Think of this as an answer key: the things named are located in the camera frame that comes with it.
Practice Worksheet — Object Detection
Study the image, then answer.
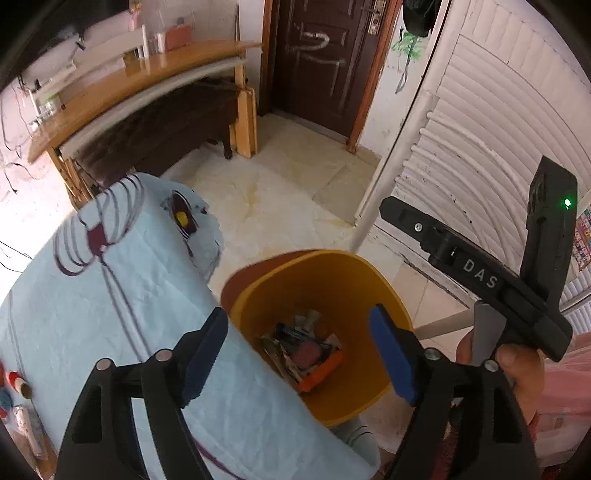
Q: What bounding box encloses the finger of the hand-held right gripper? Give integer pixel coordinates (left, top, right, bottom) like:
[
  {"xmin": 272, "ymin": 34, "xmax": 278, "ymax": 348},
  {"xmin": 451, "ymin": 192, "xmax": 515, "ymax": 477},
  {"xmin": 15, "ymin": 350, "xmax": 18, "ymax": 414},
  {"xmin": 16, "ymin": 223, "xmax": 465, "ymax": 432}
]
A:
[{"xmin": 379, "ymin": 196, "xmax": 444, "ymax": 250}]

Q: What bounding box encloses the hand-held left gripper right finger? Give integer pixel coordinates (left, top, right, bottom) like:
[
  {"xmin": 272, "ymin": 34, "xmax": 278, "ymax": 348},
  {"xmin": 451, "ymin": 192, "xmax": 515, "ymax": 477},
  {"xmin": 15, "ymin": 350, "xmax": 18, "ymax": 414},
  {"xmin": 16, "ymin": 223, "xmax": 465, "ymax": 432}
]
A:
[{"xmin": 368, "ymin": 304, "xmax": 541, "ymax": 480}]

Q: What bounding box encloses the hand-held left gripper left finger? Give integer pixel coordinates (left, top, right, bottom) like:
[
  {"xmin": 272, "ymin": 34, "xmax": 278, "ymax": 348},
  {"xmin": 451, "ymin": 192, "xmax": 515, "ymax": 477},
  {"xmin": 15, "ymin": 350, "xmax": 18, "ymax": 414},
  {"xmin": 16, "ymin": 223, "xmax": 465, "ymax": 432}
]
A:
[{"xmin": 54, "ymin": 306, "xmax": 229, "ymax": 480}]

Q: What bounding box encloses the patterned beige packet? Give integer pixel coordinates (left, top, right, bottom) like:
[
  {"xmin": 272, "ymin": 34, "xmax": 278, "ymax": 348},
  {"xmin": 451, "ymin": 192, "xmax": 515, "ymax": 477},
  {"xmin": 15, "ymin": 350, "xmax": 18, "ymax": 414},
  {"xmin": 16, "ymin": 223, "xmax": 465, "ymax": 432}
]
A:
[{"xmin": 259, "ymin": 335, "xmax": 301, "ymax": 386}]

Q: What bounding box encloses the orange box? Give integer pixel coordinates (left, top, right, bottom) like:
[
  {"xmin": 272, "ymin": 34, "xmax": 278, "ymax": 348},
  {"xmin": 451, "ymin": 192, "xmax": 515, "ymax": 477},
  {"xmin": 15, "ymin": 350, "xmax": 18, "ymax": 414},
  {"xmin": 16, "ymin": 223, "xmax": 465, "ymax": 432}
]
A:
[{"xmin": 298, "ymin": 348, "xmax": 345, "ymax": 393}]

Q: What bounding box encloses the pink round packet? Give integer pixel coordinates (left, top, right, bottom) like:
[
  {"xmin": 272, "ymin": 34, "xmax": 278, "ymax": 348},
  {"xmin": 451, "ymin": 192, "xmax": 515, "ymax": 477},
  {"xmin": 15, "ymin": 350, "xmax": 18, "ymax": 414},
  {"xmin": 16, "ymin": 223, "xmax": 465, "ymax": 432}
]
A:
[{"xmin": 286, "ymin": 342, "xmax": 324, "ymax": 370}]

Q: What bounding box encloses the yellow trash bin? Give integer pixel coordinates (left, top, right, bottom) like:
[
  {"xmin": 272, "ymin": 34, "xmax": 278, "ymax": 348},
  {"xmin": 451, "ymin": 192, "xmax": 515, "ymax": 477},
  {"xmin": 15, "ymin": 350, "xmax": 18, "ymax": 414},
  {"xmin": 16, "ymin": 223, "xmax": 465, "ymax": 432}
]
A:
[{"xmin": 221, "ymin": 249, "xmax": 416, "ymax": 428}]

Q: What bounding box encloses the blue packet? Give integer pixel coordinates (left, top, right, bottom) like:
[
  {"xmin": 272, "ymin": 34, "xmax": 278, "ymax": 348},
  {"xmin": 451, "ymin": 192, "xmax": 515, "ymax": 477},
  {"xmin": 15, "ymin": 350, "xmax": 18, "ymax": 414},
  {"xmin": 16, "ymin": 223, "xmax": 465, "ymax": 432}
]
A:
[{"xmin": 274, "ymin": 322, "xmax": 305, "ymax": 344}]

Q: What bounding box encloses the person's right hand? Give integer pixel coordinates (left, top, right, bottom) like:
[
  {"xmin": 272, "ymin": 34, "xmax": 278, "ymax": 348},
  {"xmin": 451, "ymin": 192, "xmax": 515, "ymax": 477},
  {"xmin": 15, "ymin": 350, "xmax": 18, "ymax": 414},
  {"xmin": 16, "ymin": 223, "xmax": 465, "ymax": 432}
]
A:
[{"xmin": 455, "ymin": 330, "xmax": 546, "ymax": 432}]

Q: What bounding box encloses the light blue printed tablecloth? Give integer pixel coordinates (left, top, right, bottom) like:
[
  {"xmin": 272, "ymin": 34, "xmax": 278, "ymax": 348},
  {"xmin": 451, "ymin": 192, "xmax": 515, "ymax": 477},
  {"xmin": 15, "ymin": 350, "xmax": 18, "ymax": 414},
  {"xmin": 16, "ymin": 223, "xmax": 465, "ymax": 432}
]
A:
[{"xmin": 0, "ymin": 172, "xmax": 382, "ymax": 480}]

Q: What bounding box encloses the white louvered door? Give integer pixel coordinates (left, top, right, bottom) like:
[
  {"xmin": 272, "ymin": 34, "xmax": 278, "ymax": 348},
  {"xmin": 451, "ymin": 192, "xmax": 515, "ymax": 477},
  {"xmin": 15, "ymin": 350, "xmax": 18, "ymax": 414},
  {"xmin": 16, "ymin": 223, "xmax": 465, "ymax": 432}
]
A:
[{"xmin": 355, "ymin": 0, "xmax": 591, "ymax": 324}]

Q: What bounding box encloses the pink cloth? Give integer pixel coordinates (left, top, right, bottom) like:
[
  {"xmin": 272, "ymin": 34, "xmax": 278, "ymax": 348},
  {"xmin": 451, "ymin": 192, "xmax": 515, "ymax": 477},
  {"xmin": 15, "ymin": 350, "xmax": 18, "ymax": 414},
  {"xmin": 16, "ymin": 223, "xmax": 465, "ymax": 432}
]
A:
[{"xmin": 531, "ymin": 346, "xmax": 591, "ymax": 462}]

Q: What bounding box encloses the dark brown door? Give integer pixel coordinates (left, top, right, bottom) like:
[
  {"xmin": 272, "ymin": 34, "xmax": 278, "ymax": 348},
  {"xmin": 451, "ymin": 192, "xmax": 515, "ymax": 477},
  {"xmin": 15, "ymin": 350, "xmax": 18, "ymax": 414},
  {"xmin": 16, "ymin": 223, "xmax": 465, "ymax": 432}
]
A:
[{"xmin": 261, "ymin": 0, "xmax": 402, "ymax": 155}]

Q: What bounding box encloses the red and white tube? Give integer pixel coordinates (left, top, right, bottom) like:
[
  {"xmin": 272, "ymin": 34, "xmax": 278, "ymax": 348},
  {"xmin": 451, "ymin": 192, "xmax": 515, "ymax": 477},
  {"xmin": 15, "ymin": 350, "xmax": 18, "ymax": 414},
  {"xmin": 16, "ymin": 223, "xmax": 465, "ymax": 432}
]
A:
[{"xmin": 0, "ymin": 364, "xmax": 35, "ymax": 400}]

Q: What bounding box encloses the clear plastic wrapper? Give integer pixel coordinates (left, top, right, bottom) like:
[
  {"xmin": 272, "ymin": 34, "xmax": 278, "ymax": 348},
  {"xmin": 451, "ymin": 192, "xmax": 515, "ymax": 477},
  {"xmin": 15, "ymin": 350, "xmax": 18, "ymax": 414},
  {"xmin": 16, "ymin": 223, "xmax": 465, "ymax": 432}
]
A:
[{"xmin": 14, "ymin": 404, "xmax": 49, "ymax": 462}]

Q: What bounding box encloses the black hanging bag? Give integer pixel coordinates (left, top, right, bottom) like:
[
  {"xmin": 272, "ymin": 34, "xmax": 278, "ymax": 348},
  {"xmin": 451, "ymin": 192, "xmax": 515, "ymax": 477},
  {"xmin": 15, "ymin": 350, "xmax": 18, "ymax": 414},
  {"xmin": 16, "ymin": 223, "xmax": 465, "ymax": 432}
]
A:
[{"xmin": 402, "ymin": 0, "xmax": 439, "ymax": 38}]

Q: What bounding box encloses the dark brown bench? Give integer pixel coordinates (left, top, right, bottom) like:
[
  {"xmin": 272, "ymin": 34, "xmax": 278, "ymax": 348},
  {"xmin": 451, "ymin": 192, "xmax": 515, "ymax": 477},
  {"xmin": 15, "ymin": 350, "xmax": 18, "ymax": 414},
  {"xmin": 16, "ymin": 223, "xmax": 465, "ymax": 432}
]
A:
[{"xmin": 76, "ymin": 76, "xmax": 241, "ymax": 188}]

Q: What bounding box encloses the pink box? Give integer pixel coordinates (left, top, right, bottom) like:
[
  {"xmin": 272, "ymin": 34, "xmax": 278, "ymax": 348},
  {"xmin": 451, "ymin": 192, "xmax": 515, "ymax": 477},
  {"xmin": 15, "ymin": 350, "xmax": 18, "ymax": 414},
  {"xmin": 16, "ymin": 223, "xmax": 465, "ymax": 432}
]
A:
[{"xmin": 165, "ymin": 25, "xmax": 192, "ymax": 51}]

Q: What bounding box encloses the wooden desk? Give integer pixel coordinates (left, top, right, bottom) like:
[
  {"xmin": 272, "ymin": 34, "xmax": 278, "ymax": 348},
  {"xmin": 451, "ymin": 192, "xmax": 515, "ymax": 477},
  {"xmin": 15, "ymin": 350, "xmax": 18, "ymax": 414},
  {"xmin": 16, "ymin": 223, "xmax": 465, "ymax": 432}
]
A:
[{"xmin": 27, "ymin": 39, "xmax": 264, "ymax": 204}]

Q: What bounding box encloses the white desk shelf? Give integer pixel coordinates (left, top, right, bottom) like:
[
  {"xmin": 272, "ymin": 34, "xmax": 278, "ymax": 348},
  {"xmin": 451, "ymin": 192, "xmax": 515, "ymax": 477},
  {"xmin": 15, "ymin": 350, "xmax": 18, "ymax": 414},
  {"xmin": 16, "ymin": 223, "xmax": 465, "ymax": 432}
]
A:
[{"xmin": 28, "ymin": 9, "xmax": 151, "ymax": 107}]

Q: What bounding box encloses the colourful wall sticker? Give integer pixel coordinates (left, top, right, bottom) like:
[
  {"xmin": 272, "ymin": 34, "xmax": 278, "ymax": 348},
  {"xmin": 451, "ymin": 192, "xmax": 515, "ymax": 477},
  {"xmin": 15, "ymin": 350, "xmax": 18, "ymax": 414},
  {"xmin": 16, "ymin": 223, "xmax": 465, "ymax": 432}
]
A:
[{"xmin": 573, "ymin": 208, "xmax": 591, "ymax": 271}]

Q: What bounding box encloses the metal door handle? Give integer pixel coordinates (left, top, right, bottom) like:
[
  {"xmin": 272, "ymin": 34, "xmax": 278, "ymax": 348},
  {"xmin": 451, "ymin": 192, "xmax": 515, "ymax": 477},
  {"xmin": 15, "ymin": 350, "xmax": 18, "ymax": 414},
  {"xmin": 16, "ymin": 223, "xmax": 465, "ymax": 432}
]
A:
[{"xmin": 362, "ymin": 0, "xmax": 386, "ymax": 35}]

